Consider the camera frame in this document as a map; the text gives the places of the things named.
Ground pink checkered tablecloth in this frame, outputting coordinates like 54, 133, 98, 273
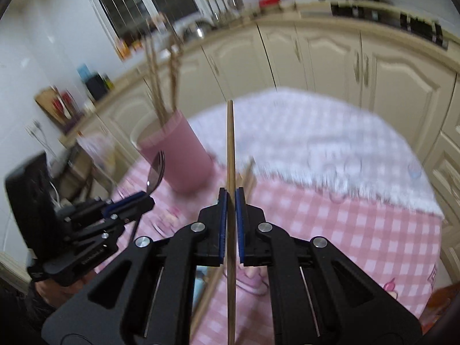
97, 86, 447, 345

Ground window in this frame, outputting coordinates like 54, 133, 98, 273
84, 0, 200, 41

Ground black kettle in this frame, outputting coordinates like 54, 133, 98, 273
85, 73, 108, 101

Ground black gas stove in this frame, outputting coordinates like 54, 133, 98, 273
319, 0, 459, 50

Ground wooden chopstick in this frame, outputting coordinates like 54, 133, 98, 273
144, 33, 167, 127
168, 38, 183, 112
188, 156, 257, 338

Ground pink utensil cup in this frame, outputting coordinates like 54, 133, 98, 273
130, 111, 214, 194

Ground red container on counter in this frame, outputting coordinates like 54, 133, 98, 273
259, 0, 281, 8

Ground person left hand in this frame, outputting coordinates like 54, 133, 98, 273
34, 270, 97, 308

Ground steel bowl by sink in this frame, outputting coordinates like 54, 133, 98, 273
182, 20, 216, 43

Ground light blue knife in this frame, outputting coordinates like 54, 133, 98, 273
192, 266, 212, 314

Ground black handled fork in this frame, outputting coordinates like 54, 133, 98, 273
129, 150, 165, 242

